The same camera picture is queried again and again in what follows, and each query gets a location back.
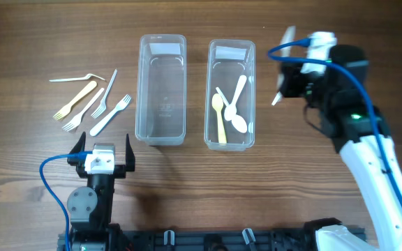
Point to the left clear plastic container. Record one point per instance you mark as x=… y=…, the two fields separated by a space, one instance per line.
x=160 y=118

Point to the yellow plastic spoon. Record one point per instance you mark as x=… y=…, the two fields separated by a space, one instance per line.
x=217 y=104

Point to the white spoon bowl down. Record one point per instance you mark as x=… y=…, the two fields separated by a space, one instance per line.
x=231 y=109

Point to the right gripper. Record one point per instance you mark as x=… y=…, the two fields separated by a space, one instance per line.
x=292 y=75

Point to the thick white plastic fork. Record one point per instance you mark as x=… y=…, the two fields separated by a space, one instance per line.
x=120 y=106

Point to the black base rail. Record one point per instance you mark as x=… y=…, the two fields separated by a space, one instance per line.
x=276 y=239

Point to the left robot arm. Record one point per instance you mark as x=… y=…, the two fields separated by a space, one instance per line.
x=90 y=206

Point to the white spoon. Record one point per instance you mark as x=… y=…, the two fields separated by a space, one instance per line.
x=277 y=98
x=288 y=37
x=238 y=122

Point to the yellow plastic fork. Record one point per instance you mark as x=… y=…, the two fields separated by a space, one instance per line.
x=65 y=110

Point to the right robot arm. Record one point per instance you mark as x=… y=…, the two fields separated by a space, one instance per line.
x=360 y=135

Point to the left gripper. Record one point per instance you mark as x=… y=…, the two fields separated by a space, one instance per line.
x=120 y=170

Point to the clear plastic container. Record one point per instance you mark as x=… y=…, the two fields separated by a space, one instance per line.
x=160 y=118
x=228 y=59

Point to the translucent slim plastic fork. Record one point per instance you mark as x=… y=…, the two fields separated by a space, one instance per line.
x=102 y=107

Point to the right clear plastic container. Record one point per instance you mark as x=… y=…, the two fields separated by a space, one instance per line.
x=228 y=59

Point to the bent white plastic fork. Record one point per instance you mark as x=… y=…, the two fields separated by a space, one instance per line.
x=72 y=79

